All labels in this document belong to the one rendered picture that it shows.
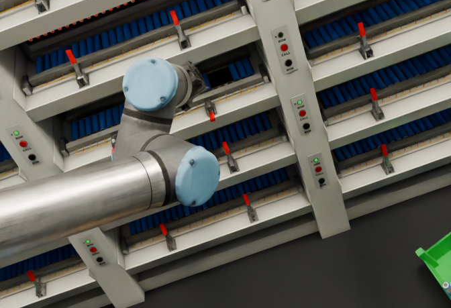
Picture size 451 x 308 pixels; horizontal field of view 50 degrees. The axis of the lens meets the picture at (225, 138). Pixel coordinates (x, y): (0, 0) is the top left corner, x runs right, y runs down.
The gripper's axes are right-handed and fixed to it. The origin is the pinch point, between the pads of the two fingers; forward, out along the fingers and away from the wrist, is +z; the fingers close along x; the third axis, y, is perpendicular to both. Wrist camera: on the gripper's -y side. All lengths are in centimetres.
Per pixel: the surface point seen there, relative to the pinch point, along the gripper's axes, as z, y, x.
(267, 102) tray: 11.4, 15.2, -13.1
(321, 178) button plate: 25.3, 15.1, -39.9
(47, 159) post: 1.8, -39.7, 7.2
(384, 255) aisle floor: 25, 18, -69
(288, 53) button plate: 6.2, 26.6, -6.2
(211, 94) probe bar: 10.8, 4.3, -3.1
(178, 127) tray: 8.6, -7.5, -5.2
